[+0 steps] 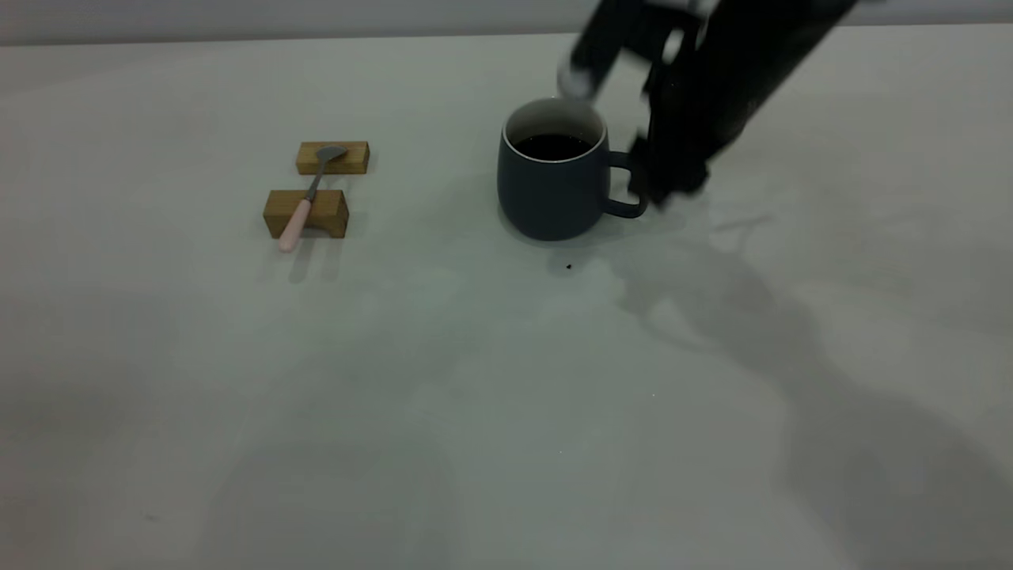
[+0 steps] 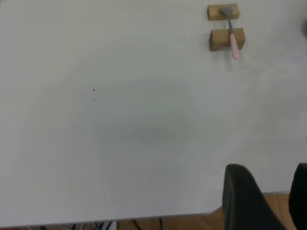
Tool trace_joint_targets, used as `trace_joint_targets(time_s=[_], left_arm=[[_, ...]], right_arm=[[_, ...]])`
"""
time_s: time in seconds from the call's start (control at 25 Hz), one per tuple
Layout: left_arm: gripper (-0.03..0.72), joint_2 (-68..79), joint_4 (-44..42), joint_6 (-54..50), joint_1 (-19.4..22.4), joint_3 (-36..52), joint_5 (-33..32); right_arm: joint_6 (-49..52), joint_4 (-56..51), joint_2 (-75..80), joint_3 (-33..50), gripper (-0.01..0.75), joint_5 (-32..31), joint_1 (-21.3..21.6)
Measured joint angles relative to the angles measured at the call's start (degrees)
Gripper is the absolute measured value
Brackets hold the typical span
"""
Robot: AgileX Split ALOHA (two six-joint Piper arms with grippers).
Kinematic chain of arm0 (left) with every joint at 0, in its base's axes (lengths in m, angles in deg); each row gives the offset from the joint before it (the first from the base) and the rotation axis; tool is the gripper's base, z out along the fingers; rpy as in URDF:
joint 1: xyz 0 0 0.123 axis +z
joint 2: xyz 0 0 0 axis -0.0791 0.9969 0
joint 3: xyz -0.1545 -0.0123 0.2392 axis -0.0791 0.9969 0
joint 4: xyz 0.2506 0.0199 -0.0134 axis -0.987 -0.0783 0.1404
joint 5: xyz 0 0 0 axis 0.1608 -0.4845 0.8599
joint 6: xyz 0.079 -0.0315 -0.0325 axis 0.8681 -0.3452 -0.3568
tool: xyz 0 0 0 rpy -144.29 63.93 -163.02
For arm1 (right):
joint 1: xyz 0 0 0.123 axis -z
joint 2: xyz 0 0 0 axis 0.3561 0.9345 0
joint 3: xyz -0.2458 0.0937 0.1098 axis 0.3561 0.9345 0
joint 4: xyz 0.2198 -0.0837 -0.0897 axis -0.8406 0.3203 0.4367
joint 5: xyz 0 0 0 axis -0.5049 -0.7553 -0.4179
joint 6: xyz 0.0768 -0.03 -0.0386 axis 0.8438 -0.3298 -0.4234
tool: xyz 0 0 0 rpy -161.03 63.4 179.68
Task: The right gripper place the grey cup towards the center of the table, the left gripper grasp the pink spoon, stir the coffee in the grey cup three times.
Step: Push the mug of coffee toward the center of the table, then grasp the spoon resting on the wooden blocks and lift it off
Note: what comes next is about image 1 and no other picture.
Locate flat wooden block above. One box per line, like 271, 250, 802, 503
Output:
296, 141, 371, 177

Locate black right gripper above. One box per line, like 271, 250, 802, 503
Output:
629, 12, 761, 209

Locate dark grey ceramic mug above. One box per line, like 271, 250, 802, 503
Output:
496, 97, 650, 242

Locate black coffee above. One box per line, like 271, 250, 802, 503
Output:
513, 133, 594, 162

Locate arched wooden block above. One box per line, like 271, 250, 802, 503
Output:
263, 189, 350, 240

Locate pink handled metal spoon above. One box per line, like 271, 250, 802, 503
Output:
279, 145, 349, 254

